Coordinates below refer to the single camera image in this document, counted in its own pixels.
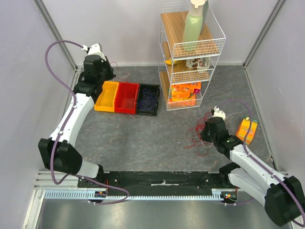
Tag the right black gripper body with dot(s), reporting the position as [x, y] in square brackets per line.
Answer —
[206, 134]

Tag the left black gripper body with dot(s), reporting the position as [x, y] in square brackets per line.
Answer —
[107, 74]

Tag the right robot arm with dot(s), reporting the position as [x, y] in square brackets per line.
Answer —
[281, 196]

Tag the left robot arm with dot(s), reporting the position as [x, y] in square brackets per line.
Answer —
[58, 151]

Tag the yellow plastic bin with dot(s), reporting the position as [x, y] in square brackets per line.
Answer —
[106, 100]

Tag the orange snack box on table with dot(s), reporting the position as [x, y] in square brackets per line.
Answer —
[243, 129]

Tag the red plastic bin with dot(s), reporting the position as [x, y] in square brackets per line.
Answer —
[126, 97]

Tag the orange box in rack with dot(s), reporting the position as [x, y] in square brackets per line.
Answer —
[184, 91]

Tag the black plastic bin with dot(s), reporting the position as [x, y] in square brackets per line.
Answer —
[148, 99]

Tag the yellow snack bag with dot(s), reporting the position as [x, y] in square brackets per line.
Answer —
[170, 61]

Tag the white chocolate snack pack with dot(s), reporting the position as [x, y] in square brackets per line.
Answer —
[198, 63]

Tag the green bottle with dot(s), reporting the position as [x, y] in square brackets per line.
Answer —
[194, 23]

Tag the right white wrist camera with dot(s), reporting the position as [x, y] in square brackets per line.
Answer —
[216, 112]

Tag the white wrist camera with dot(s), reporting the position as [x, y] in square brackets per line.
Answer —
[95, 49]
[216, 112]

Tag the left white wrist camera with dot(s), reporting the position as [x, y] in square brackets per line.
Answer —
[95, 49]

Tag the slotted cable duct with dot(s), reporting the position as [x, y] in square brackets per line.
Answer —
[103, 195]

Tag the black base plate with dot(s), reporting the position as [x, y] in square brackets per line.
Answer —
[125, 179]

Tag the white wire shelf rack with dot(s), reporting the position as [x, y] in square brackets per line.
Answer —
[210, 44]

